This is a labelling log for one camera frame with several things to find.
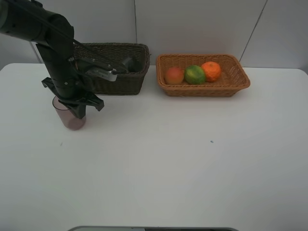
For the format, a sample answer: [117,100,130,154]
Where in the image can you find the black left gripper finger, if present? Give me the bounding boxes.
[68,104,86,119]

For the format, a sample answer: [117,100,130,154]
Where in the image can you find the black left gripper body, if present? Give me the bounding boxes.
[41,44,104,111]

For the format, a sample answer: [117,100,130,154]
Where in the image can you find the dark green square bottle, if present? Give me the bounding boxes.
[121,57,143,73]

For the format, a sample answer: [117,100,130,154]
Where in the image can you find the red orange peach fruit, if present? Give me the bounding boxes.
[165,67,184,85]

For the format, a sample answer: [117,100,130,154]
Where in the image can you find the green mango fruit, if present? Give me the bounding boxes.
[184,65,206,85]

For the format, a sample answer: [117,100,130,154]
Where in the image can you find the orange mandarin fruit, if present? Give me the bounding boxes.
[201,62,221,82]

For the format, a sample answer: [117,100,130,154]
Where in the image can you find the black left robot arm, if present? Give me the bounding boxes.
[0,0,104,119]

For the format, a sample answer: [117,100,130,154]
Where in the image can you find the translucent purple plastic cup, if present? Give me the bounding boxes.
[52,96,86,130]

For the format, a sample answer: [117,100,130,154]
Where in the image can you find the dark brown wicker basket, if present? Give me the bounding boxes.
[74,43,150,95]

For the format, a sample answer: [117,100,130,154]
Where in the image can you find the light orange wicker basket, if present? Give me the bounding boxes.
[156,53,250,97]

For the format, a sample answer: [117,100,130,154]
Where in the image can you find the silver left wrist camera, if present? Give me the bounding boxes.
[86,66,117,82]

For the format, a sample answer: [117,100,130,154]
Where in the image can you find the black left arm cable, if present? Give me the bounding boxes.
[14,0,128,73]

